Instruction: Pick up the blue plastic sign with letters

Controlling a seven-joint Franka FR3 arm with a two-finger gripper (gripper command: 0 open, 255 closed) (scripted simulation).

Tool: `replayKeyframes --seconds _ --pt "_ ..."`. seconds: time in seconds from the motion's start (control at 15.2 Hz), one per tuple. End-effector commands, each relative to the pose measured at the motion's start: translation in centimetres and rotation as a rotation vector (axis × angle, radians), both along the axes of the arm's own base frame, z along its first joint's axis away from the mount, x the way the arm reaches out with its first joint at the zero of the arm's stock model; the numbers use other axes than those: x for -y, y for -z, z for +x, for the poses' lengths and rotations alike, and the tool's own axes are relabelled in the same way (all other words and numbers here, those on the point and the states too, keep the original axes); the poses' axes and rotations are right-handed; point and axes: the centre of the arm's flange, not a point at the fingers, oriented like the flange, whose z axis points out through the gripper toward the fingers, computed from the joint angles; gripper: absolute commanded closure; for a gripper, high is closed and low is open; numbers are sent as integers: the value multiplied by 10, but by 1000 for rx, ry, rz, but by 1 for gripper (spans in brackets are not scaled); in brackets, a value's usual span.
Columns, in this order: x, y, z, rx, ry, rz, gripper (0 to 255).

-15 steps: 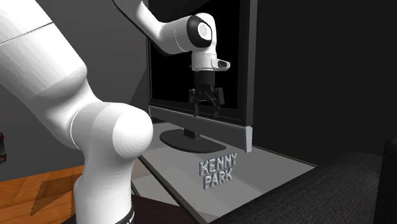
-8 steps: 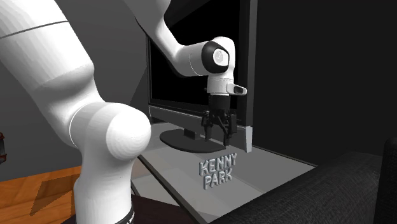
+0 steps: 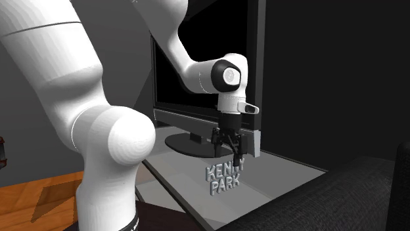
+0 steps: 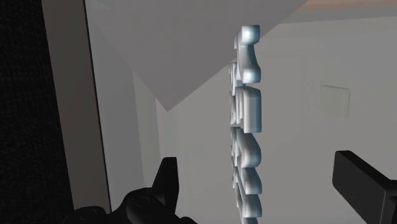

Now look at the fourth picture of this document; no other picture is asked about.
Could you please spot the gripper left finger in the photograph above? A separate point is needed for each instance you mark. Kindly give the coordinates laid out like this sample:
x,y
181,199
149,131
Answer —
x,y
166,183

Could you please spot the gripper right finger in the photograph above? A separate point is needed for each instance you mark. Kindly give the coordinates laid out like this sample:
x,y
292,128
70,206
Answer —
x,y
366,186

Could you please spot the black robot stand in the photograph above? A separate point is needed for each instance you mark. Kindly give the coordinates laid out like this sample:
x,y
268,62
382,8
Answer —
x,y
28,118

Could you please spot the white wall switch plate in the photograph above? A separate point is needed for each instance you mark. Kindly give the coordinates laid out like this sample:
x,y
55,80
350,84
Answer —
x,y
335,100

